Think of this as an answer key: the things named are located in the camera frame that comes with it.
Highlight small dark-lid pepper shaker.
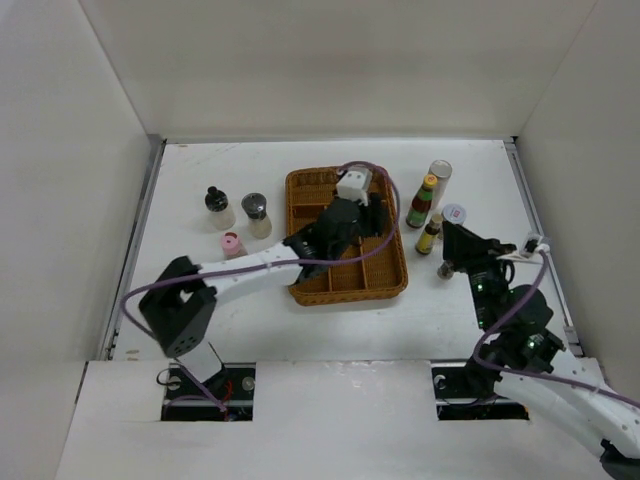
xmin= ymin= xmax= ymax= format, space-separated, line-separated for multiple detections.
xmin=437 ymin=260 xmax=456 ymax=280

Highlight chrome-top glass shaker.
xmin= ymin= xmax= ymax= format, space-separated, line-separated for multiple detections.
xmin=241 ymin=192 xmax=272 ymax=239

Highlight brown wicker divided basket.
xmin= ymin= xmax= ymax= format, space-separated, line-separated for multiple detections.
xmin=285 ymin=167 xmax=408 ymax=307

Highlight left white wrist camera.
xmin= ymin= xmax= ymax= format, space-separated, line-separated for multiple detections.
xmin=336 ymin=167 xmax=373 ymax=206

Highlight white-lid red-label jar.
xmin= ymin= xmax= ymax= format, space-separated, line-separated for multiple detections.
xmin=439 ymin=203 xmax=467 ymax=240

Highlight tall silver-lid bead jar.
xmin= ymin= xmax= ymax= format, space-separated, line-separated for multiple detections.
xmin=428 ymin=159 xmax=453 ymax=209

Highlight black-stopper glass bottle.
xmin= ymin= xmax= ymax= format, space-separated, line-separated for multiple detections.
xmin=204 ymin=186 xmax=236 ymax=230

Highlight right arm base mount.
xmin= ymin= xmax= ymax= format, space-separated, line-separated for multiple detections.
xmin=431 ymin=361 xmax=529 ymax=421

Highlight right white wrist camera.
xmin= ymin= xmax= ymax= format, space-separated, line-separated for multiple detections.
xmin=501 ymin=231 xmax=550 ymax=262

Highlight small gold-cap yellow bottle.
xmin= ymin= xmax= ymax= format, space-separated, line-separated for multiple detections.
xmin=415 ymin=213 xmax=443 ymax=255

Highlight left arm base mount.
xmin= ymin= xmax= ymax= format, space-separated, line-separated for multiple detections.
xmin=156 ymin=363 xmax=256 ymax=422

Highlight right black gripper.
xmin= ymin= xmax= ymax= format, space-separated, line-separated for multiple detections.
xmin=441 ymin=220 xmax=515 ymax=330

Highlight yellow-cap brown sauce bottle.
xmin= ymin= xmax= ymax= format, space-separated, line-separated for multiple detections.
xmin=406 ymin=174 xmax=438 ymax=229

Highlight pink-lid spice jar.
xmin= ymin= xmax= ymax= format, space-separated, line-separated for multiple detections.
xmin=220 ymin=231 xmax=247 ymax=260

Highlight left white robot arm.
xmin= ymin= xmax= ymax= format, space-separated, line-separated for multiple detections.
xmin=138 ymin=193 xmax=388 ymax=399

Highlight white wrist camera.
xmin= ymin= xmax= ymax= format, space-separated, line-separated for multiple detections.
xmin=501 ymin=231 xmax=550 ymax=262
xmin=336 ymin=167 xmax=373 ymax=206

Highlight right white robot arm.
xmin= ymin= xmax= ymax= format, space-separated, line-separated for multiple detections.
xmin=442 ymin=221 xmax=639 ymax=479

